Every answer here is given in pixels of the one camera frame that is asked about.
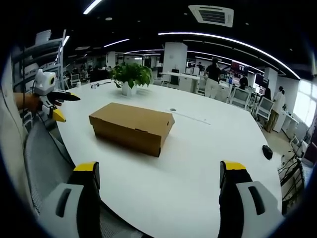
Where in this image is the green potted plant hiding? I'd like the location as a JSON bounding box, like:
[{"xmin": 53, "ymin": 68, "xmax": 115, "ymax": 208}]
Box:
[{"xmin": 110, "ymin": 62, "xmax": 154, "ymax": 97}]

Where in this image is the ceiling air conditioner vent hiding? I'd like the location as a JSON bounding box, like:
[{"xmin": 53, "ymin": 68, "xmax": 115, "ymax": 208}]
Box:
[{"xmin": 188, "ymin": 4, "xmax": 234, "ymax": 28}]

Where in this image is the brown cardboard shoe box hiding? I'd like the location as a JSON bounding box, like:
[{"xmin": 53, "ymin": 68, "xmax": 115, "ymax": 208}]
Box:
[{"xmin": 89, "ymin": 102, "xmax": 175, "ymax": 158}]

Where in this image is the grey metal storage shelf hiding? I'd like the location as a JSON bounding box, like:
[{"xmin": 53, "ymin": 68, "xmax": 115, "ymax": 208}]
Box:
[{"xmin": 11, "ymin": 29, "xmax": 67, "ymax": 95}]

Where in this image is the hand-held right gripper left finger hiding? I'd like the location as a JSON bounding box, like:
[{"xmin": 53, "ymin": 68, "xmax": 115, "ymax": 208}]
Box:
[{"xmin": 39, "ymin": 161, "xmax": 102, "ymax": 238}]

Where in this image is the white office chair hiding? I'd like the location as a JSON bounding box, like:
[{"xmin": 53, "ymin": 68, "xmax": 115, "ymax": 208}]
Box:
[
  {"xmin": 229, "ymin": 87, "xmax": 251, "ymax": 110},
  {"xmin": 255, "ymin": 96, "xmax": 274, "ymax": 122}
]

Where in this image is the grey mesh office chair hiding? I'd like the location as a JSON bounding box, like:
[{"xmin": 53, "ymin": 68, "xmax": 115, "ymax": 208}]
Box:
[{"xmin": 23, "ymin": 116, "xmax": 139, "ymax": 238}]

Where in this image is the black computer mouse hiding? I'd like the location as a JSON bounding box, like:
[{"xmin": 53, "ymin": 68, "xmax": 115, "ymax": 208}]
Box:
[{"xmin": 262, "ymin": 145, "xmax": 273, "ymax": 160}]

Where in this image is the white standing desk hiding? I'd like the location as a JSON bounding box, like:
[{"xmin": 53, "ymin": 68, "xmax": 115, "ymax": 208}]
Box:
[{"xmin": 159, "ymin": 71, "xmax": 206, "ymax": 94}]

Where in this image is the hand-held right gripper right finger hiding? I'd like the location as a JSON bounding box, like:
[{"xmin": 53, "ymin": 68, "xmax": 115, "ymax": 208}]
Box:
[{"xmin": 217, "ymin": 160, "xmax": 285, "ymax": 238}]

